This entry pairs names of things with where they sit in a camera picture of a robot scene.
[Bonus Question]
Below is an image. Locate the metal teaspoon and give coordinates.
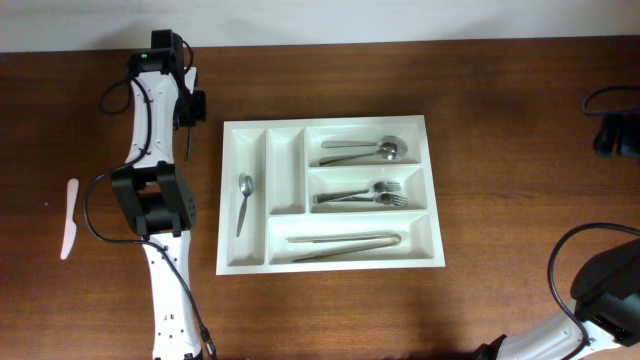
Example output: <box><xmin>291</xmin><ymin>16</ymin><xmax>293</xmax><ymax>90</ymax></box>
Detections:
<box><xmin>185</xmin><ymin>127</ymin><xmax>193</xmax><ymax>163</ymax></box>
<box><xmin>236</xmin><ymin>174</ymin><xmax>255</xmax><ymax>238</ymax></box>

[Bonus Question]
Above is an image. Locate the white plastic knife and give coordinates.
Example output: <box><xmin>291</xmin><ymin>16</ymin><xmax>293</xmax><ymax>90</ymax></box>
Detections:
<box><xmin>60</xmin><ymin>178</ymin><xmax>79</xmax><ymax>260</ymax></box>

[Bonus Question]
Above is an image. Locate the large metal spoon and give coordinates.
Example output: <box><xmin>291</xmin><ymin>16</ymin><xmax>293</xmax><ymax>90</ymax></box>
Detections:
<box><xmin>321</xmin><ymin>135</ymin><xmax>408</xmax><ymax>159</ymax></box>
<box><xmin>319</xmin><ymin>142</ymin><xmax>407</xmax><ymax>166</ymax></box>

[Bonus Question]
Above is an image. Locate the metal fork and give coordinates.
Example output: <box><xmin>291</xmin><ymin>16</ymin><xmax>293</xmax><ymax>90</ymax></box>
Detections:
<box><xmin>313</xmin><ymin>181</ymin><xmax>402</xmax><ymax>204</ymax></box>
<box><xmin>312</xmin><ymin>193</ymin><xmax>409</xmax><ymax>207</ymax></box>

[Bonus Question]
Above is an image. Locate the metal table knife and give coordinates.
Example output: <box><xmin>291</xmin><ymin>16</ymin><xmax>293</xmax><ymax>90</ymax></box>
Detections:
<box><xmin>286</xmin><ymin>232</ymin><xmax>402</xmax><ymax>244</ymax></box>
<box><xmin>294</xmin><ymin>237</ymin><xmax>401</xmax><ymax>262</ymax></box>

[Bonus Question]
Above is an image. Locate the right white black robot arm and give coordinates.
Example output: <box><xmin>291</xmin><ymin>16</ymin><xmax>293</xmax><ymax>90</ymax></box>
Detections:
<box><xmin>471</xmin><ymin>222</ymin><xmax>639</xmax><ymax>360</ymax></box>

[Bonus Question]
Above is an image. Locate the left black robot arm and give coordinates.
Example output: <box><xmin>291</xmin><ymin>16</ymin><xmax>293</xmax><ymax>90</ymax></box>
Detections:
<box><xmin>111</xmin><ymin>30</ymin><xmax>206</xmax><ymax>360</ymax></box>

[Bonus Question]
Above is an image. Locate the white cutlery organizer tray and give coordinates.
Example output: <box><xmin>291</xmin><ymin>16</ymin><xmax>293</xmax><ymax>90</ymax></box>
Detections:
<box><xmin>217</xmin><ymin>115</ymin><xmax>445</xmax><ymax>275</ymax></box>

